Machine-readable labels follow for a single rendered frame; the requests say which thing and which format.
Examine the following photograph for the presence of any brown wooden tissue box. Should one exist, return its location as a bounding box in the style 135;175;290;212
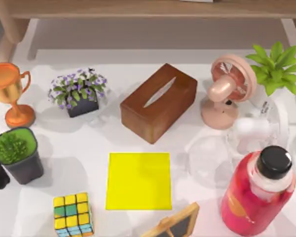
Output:
120;63;198;145

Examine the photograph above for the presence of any flat yellow square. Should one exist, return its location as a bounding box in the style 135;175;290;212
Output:
105;152;173;211

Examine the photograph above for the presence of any purple flower plant pot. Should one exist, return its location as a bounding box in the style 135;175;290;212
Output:
48;67;108;119

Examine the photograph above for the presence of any pink desk fan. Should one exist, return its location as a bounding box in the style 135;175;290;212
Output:
201;55;258;130

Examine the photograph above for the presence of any white desk fan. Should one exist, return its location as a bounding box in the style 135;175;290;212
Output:
225;100;290;158

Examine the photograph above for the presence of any wooden framed blackboard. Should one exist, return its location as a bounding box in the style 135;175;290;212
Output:
140;202;200;237

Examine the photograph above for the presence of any wooden shelf furniture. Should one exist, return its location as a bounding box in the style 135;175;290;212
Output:
0;0;296;65

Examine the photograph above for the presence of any colourful puzzle cube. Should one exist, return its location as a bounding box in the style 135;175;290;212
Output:
53;192;94;237

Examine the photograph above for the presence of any red bottle black cap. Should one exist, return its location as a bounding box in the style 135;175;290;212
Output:
221;145;296;234

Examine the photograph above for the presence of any green plant grey pot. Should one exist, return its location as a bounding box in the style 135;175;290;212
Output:
0;126;44;185

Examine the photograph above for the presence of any green leafy plant white pot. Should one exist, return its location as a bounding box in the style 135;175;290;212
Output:
245;41;296;117

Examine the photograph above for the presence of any orange gold trophy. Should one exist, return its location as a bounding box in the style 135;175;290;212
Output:
0;62;36;128

